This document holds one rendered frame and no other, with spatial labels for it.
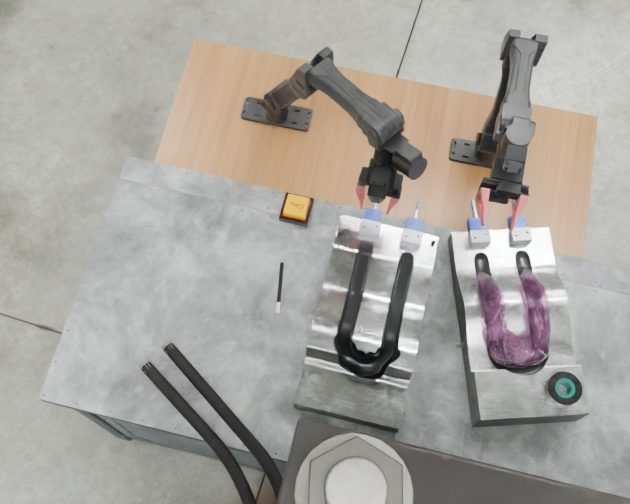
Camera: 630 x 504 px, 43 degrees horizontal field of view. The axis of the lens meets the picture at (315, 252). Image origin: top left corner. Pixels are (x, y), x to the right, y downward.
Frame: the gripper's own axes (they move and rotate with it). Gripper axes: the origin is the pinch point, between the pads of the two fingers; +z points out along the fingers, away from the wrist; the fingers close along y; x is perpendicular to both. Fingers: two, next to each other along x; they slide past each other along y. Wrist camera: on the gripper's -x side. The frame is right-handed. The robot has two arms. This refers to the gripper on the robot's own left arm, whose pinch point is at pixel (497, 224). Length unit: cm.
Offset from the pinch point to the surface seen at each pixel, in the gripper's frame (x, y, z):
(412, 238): 27.7, -16.3, -3.5
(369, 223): 27.7, -27.7, -5.1
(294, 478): -84, -29, 66
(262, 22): 123, -90, -122
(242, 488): 27, -43, 65
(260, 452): 26, -41, 56
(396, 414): 32, -12, 40
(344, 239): 30.3, -33.1, -0.4
